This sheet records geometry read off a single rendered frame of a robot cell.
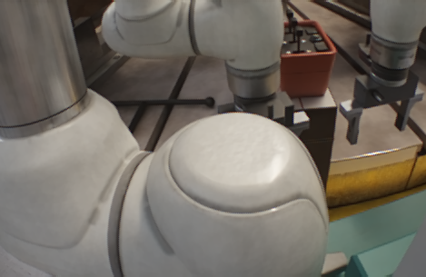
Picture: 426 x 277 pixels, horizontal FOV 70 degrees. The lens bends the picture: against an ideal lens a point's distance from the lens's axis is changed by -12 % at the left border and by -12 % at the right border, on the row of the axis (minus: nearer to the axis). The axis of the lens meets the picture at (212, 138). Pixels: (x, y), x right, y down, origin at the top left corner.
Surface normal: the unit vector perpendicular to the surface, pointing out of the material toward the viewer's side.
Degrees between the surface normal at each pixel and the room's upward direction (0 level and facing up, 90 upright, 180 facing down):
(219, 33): 89
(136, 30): 103
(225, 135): 7
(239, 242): 64
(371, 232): 0
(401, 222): 0
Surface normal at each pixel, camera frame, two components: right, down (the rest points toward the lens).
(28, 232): -0.22, 0.47
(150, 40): -0.15, 0.81
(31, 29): 0.70, 0.32
